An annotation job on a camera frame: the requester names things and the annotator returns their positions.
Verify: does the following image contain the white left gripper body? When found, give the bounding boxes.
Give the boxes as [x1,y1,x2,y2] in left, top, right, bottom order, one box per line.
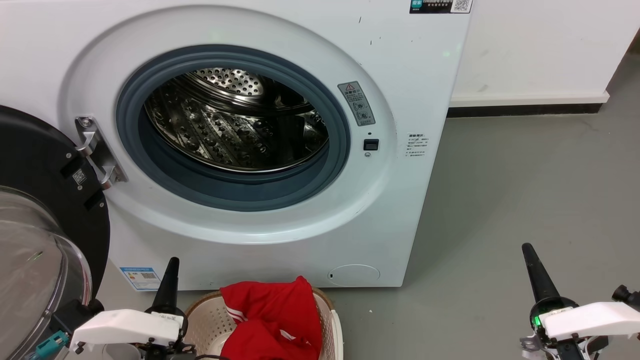
[69,305,189,354]

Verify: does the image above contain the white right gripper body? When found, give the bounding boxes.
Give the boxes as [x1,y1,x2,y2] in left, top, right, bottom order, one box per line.
[529,296,640,344]

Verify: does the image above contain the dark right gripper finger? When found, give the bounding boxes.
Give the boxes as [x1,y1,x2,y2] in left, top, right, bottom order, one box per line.
[521,243,562,304]

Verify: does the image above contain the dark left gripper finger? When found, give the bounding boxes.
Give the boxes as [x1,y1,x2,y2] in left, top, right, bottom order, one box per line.
[150,257,180,316]

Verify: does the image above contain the red garment with white stripes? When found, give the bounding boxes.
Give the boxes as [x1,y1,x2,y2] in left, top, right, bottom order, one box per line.
[220,276,323,360]

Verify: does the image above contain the cream perforated laundry basket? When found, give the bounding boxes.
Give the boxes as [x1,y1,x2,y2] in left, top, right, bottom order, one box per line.
[182,287,345,360]

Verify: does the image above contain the black glass washing machine door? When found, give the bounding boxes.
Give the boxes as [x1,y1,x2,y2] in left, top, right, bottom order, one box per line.
[0,105,111,360]

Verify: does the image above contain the white front-load washing machine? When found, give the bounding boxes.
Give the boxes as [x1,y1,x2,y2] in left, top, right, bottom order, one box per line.
[0,0,473,292]

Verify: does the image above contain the blue white energy label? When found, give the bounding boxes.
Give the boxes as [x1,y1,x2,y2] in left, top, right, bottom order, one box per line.
[120,266,162,292]

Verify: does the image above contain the silver metal door hinge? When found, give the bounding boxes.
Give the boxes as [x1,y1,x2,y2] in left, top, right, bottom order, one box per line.
[75,116,128,191]

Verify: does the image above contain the perforated steel drum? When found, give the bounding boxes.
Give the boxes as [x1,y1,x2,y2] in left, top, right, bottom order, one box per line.
[144,67,330,173]

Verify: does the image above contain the white text sticker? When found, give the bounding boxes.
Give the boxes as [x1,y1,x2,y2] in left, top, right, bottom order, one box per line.
[405,132,427,159]

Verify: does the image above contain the round white filter cover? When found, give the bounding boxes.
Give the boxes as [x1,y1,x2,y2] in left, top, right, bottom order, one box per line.
[327,264,381,287]

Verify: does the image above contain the grey rubber door seal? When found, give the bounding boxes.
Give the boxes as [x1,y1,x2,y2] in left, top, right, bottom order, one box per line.
[116,44,352,212]

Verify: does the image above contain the grey warning sticker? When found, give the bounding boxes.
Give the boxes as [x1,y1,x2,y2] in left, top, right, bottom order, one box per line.
[337,81,376,127]

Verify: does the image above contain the dark QR code sticker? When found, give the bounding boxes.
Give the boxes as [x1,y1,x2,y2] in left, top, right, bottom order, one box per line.
[409,0,473,14]

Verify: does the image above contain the teal plug camera cable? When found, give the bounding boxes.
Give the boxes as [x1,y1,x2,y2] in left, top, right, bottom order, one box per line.
[30,330,70,360]

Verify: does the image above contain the black wall baseboard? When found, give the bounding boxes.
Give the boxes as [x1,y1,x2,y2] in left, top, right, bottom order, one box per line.
[446,102,613,119]

